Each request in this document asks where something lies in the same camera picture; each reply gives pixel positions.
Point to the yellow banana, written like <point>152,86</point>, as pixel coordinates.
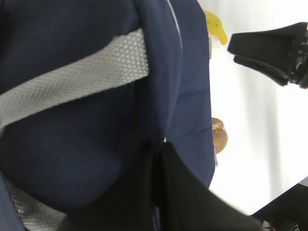
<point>215,27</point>

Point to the brown bread roll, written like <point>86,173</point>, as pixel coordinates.
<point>220,137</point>

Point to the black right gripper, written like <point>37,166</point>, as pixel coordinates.
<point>268,52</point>

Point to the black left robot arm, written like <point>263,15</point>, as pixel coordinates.
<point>289,212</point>

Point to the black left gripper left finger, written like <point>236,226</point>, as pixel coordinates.
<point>126,206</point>

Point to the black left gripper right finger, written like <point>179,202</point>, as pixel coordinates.
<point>186,204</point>

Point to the navy blue lunch bag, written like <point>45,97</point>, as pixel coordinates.
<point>83,85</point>

